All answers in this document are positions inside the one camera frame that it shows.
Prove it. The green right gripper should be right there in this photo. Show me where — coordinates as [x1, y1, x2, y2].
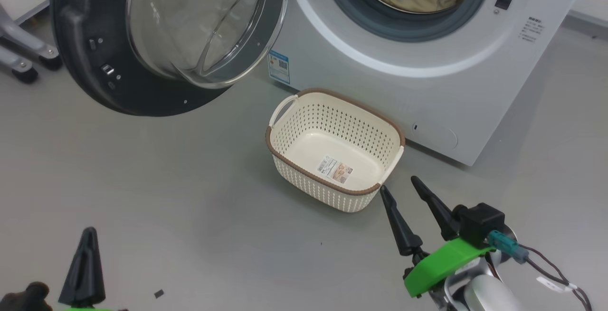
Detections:
[380, 176, 497, 299]

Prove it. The blue energy label sticker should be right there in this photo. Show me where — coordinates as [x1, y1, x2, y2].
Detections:
[268, 50, 291, 85]

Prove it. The black round glass washer door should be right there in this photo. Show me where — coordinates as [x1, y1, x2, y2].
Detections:
[50, 0, 290, 117]

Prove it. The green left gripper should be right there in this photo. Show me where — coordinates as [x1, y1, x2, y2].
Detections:
[58, 227, 129, 311]

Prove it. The basket product label sticker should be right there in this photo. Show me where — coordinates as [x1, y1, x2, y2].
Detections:
[317, 155, 354, 183]

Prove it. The teal cable connector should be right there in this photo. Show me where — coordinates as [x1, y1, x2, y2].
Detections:
[487, 229, 529, 264]

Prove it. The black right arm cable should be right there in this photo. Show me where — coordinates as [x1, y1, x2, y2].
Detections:
[520, 245, 594, 311]

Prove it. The grey metal caster leg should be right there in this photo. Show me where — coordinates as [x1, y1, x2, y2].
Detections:
[0, 45, 39, 84]
[0, 2, 63, 71]

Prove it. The white front-load washing machine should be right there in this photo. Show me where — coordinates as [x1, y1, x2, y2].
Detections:
[266, 0, 597, 167]

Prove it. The cream perforated basket brown rim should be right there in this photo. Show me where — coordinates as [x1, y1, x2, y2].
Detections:
[265, 88, 406, 213]

